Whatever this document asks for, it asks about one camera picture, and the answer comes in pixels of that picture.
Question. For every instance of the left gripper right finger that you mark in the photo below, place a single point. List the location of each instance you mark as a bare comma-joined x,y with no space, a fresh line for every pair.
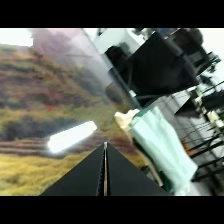
128,180

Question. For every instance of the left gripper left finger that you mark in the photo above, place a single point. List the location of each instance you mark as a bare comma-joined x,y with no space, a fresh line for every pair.
84,179

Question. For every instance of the pale green garment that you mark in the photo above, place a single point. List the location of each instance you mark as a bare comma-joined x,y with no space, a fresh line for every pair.
160,146

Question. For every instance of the cream garment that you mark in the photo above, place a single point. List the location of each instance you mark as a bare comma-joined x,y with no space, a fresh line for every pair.
124,119

